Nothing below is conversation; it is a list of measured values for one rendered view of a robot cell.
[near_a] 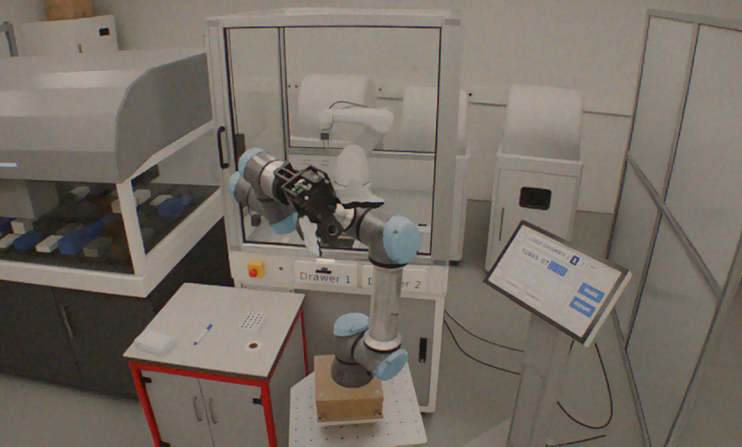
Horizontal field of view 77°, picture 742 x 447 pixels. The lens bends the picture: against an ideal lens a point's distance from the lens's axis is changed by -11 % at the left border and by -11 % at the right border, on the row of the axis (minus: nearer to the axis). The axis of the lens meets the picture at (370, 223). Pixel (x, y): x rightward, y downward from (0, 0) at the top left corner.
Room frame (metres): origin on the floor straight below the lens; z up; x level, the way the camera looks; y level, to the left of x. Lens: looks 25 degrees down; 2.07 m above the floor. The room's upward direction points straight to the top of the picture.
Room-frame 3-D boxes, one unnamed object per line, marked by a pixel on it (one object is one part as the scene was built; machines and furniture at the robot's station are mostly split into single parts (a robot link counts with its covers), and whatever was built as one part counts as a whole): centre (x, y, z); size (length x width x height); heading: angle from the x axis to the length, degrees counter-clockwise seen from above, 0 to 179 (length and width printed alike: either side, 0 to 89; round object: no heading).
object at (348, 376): (1.39, 0.06, 0.91); 0.15 x 0.15 x 0.10
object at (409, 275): (2.02, -0.11, 0.87); 0.29 x 0.02 x 0.11; 82
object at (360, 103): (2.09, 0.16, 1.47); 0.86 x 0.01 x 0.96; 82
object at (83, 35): (5.49, 3.22, 0.98); 0.74 x 0.70 x 1.95; 76
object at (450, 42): (2.53, 0.09, 1.47); 1.02 x 0.95 x 1.05; 82
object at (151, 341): (1.65, 0.88, 0.78); 0.15 x 0.10 x 0.04; 70
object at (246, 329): (1.79, 0.50, 0.78); 0.12 x 0.08 x 0.04; 170
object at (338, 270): (2.06, 0.20, 0.87); 0.29 x 0.02 x 0.11; 82
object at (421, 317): (2.53, 0.08, 0.40); 1.03 x 0.95 x 0.80; 82
